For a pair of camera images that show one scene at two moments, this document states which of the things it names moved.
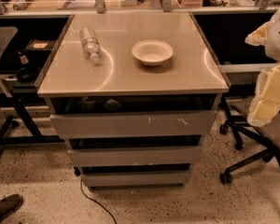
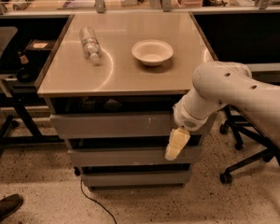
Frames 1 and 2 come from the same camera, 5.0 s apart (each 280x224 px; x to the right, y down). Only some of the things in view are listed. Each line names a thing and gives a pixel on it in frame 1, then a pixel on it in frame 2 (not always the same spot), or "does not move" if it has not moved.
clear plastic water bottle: [91, 43] does not move
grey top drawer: [134, 117] does not move
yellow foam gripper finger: [272, 93] -> [177, 140]
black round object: [26, 74] does not move
